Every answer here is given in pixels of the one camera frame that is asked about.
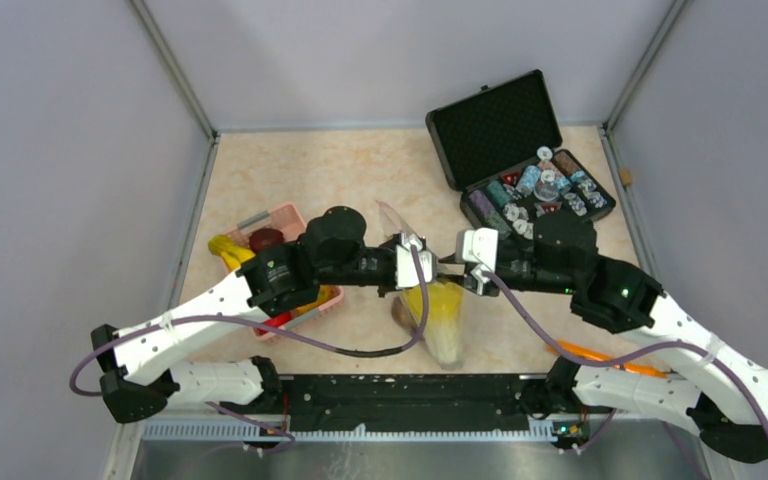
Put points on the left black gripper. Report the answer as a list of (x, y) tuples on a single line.
[(391, 245)]

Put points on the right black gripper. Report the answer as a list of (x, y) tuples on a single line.
[(461, 276)]

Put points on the brown mushroom toy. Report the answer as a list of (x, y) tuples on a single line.
[(401, 314)]

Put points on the yellow napa cabbage toy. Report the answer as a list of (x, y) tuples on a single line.
[(442, 335)]

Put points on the clear zip top bag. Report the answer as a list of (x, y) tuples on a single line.
[(392, 224)]

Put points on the yellow banana bunch toy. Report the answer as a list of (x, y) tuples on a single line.
[(232, 255)]

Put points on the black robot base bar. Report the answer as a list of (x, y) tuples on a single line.
[(405, 403)]

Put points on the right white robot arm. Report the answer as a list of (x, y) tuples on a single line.
[(712, 391)]

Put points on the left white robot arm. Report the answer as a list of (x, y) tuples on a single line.
[(145, 368)]

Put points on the pink plastic food basket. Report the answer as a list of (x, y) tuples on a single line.
[(280, 286)]

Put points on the purple poker chip stack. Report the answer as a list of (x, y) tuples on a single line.
[(481, 203)]

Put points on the green poker chip stack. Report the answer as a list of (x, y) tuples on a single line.
[(498, 194)]

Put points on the light blue poker chip stack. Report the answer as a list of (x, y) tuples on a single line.
[(528, 180)]

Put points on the red apple toy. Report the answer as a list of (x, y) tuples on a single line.
[(279, 320)]

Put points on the black poker chip case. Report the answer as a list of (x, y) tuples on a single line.
[(495, 134)]

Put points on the dark red plum toy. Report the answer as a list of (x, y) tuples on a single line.
[(264, 238)]

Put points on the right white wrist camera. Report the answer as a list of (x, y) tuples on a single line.
[(476, 250)]

